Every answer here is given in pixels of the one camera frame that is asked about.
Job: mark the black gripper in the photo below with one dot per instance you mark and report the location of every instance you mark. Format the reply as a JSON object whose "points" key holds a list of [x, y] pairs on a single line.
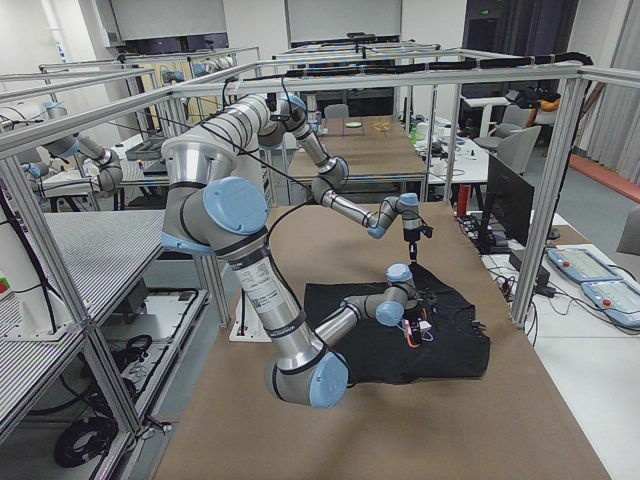
{"points": [[410, 237]]}

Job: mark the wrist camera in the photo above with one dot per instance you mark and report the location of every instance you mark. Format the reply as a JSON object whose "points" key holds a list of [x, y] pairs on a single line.
{"points": [[427, 231]]}

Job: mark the grey office chair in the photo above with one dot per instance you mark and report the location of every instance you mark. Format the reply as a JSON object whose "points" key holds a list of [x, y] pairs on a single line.
{"points": [[515, 136]]}

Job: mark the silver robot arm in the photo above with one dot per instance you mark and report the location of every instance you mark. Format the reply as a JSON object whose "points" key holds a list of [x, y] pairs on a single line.
{"points": [[267, 119], [210, 211]]}

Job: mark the black graphic t-shirt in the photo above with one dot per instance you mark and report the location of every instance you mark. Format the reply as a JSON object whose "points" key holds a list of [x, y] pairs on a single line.
{"points": [[438, 338]]}

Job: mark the black computer monitor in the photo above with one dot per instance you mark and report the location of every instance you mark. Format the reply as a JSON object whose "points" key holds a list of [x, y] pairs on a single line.
{"points": [[507, 211]]}

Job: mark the teach pendant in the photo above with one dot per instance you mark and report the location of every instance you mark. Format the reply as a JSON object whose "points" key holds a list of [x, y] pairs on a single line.
{"points": [[580, 265], [618, 298]]}

